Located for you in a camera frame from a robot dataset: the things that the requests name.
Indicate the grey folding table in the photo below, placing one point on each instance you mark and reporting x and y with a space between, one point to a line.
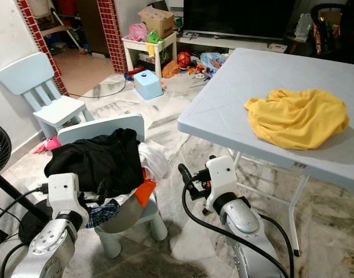
234 81

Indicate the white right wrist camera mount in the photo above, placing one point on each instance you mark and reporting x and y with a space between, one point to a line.
220 176

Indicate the pale blue plastic box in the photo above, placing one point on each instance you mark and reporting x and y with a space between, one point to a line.
148 86

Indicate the white low shelf table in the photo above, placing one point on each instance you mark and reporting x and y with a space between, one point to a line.
170 52

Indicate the red ball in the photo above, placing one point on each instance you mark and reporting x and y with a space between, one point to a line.
183 59

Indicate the black flat television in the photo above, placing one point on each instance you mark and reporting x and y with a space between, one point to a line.
237 17

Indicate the cardboard box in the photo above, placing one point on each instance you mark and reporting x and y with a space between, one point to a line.
156 22

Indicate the black standing fan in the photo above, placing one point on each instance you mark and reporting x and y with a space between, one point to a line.
0 147

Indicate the orange bag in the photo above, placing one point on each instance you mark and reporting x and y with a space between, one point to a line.
170 69

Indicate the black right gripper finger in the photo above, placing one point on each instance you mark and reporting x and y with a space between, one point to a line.
186 174

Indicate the printed blue bag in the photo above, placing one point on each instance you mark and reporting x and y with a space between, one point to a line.
214 61

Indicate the blue plaid cloth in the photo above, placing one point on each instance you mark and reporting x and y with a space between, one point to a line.
104 214

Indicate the black office chair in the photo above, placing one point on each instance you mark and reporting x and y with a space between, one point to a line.
336 35

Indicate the pink toy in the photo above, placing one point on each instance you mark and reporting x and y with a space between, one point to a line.
48 145

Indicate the yellow polo shirt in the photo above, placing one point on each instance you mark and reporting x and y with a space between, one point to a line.
298 119

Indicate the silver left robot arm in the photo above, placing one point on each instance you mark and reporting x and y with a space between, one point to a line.
55 249

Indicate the black garment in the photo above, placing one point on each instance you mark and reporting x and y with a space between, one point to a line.
90 162

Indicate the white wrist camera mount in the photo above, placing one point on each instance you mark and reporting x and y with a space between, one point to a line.
220 176
65 194

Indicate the white television console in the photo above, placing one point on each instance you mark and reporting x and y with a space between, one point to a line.
234 41

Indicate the white cloth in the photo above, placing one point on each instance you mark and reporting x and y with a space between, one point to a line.
154 162

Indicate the grey garment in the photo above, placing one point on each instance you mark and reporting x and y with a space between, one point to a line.
127 217

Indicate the pale blue child chair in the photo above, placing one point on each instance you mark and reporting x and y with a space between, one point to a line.
26 72
101 124

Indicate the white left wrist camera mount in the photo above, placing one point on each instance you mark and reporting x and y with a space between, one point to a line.
65 194

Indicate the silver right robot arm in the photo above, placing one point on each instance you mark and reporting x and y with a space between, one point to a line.
243 223

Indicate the pink bag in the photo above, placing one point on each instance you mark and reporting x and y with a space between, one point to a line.
138 33

